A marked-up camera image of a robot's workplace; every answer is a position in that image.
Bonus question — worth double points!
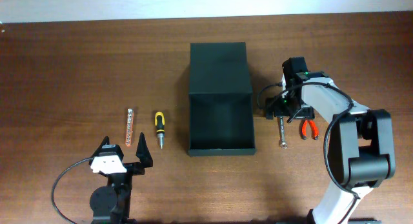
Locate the yellow black screwdriver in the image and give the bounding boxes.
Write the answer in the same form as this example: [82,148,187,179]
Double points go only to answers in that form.
[154,111,165,149]

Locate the orange socket rail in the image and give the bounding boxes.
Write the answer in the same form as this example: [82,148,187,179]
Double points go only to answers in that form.
[125,108,134,147]

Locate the black open box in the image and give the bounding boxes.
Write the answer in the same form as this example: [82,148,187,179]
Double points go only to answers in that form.
[188,42,256,156]

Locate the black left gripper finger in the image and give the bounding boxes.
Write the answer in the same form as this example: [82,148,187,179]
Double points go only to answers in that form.
[136,132,153,168]
[92,136,110,157]

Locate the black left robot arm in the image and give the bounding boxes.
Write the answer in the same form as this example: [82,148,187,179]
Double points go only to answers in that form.
[89,136,145,224]

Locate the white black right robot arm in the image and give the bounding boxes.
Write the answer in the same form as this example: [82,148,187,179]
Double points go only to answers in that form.
[189,56,396,223]

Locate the small orange pliers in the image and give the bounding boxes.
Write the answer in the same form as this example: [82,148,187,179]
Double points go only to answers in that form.
[300,119,319,141]

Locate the silver ring wrench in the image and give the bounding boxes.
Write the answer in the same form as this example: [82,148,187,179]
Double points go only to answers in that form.
[279,116,287,148]

